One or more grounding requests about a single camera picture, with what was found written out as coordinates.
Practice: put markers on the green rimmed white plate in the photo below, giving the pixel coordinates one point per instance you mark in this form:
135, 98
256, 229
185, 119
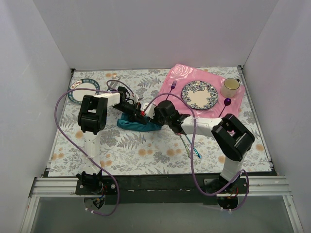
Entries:
83, 87

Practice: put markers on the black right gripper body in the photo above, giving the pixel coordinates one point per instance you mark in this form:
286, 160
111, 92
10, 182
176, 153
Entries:
166, 114

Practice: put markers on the blue floral white plate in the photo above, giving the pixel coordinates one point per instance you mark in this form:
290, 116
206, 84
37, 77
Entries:
199, 95

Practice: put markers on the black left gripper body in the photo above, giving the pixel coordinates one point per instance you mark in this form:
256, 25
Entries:
139, 114

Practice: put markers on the cream ceramic mug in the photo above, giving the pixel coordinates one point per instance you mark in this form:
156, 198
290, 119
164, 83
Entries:
230, 87

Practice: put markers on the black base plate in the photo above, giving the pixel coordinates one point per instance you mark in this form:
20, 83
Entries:
155, 189

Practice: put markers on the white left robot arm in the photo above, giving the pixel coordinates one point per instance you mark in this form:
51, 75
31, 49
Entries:
92, 119

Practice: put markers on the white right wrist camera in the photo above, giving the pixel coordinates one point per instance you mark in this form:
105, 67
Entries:
149, 111

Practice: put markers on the purple metallic fork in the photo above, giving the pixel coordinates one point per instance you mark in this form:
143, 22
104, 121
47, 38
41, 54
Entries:
172, 88

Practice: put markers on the iridescent blue fork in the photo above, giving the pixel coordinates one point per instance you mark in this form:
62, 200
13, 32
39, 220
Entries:
195, 150

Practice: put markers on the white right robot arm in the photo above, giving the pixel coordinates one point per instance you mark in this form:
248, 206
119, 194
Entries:
233, 138

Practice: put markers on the teal cloth napkin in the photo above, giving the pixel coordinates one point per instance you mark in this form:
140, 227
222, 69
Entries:
124, 123

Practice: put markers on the iridescent gold spoon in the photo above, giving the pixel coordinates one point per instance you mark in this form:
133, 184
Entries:
186, 147

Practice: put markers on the green handled knife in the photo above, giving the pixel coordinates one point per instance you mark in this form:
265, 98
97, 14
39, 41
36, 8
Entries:
113, 85

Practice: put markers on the purple metallic spoon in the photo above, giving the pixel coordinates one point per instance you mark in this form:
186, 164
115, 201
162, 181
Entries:
227, 102

